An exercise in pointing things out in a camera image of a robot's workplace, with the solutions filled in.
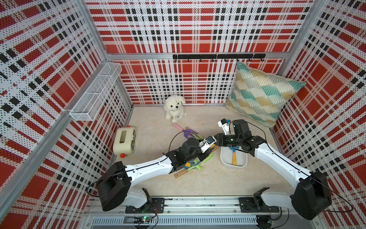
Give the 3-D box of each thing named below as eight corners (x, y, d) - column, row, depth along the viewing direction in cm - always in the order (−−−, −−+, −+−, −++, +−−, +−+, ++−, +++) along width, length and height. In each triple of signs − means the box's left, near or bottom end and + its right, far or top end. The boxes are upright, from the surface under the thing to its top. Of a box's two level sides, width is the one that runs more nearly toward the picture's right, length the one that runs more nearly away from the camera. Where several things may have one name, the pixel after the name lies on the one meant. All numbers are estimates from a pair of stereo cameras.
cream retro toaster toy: (116, 160, 91) (110, 154, 84) (120, 134, 104) (115, 127, 97) (135, 157, 92) (130, 151, 86) (136, 132, 105) (132, 125, 98)
